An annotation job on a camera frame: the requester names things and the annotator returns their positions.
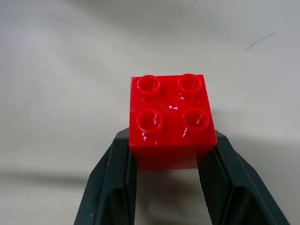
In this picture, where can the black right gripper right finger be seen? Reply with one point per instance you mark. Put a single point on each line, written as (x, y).
(234, 182)

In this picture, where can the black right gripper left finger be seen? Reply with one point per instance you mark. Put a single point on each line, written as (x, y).
(110, 178)

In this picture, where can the red studded building block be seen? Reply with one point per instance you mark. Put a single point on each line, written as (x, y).
(172, 131)

